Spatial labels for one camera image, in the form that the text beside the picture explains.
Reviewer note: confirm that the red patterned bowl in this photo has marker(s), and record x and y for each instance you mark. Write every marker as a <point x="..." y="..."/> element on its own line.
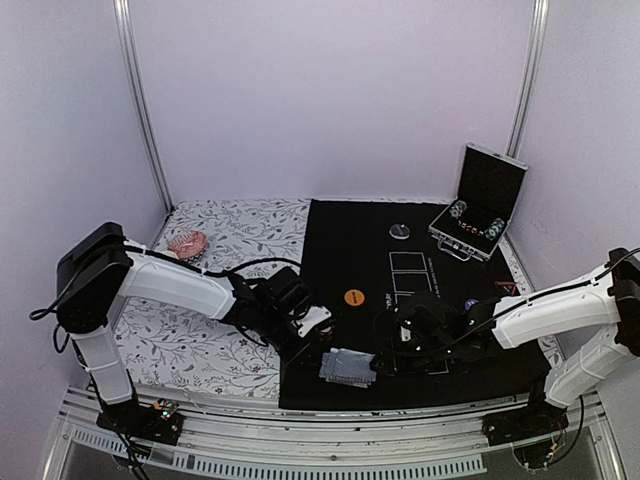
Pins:
<point x="188" y="245"/>

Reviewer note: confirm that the red black chip stack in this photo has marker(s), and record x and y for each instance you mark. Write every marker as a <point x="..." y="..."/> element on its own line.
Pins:
<point x="326" y="334"/>

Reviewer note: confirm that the triangular all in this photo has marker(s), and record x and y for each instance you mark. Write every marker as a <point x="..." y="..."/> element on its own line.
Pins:
<point x="507" y="289"/>

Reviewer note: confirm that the blue card deck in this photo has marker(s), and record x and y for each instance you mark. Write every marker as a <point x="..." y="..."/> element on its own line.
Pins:
<point x="348" y="367"/>

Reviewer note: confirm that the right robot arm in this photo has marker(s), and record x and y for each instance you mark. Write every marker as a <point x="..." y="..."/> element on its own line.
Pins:
<point x="607" y="297"/>

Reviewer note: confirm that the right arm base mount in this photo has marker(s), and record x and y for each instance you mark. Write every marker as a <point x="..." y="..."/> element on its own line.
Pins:
<point x="536" y="418"/>

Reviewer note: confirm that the aluminium front rail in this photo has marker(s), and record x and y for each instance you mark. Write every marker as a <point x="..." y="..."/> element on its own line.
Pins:
<point x="235" y="437"/>

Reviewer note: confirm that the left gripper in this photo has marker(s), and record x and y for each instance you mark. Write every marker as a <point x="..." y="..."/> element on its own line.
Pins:
<point x="294" y="353"/>

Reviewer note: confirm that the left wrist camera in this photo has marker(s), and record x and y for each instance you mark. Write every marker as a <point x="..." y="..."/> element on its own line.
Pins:
<point x="313" y="318"/>

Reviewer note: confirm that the aluminium post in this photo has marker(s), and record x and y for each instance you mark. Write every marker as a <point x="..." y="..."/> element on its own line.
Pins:
<point x="531" y="67"/>
<point x="124" y="25"/>

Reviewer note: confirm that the floral tablecloth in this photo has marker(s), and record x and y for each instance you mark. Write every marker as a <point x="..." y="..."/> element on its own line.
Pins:
<point x="166" y="346"/>

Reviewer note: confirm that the aluminium poker chip case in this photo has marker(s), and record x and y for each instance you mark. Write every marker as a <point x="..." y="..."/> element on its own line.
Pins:
<point x="490" y="183"/>

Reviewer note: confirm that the right aluminium post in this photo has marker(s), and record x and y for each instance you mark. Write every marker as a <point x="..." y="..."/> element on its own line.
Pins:
<point x="531" y="67"/>

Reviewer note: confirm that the black dealer button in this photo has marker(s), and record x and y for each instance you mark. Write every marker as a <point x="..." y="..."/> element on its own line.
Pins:
<point x="400" y="231"/>

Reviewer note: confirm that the black poker mat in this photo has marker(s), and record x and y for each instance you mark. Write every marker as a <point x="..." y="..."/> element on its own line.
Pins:
<point x="347" y="246"/>

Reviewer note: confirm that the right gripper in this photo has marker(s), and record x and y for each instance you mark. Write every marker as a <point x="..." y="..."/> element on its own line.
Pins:
<point x="394" y="360"/>

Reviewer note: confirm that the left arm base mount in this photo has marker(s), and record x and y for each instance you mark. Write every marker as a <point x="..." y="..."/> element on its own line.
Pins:
<point x="160" y="422"/>

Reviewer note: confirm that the purple small blind button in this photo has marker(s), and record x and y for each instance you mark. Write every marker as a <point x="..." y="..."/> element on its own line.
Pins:
<point x="470" y="303"/>

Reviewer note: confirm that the left aluminium post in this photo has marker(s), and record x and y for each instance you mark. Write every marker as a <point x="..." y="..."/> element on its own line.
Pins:
<point x="124" y="25"/>

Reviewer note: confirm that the orange big blind button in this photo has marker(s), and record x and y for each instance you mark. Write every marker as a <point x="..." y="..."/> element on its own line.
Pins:
<point x="354" y="297"/>

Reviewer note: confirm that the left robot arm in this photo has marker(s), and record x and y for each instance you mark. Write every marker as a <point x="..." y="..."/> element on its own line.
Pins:
<point x="106" y="268"/>

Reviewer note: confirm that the left chip stack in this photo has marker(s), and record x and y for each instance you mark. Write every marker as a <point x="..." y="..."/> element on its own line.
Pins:
<point x="457" y="209"/>

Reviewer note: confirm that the right chip stack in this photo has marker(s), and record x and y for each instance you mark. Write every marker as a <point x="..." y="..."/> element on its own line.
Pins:
<point x="495" y="229"/>

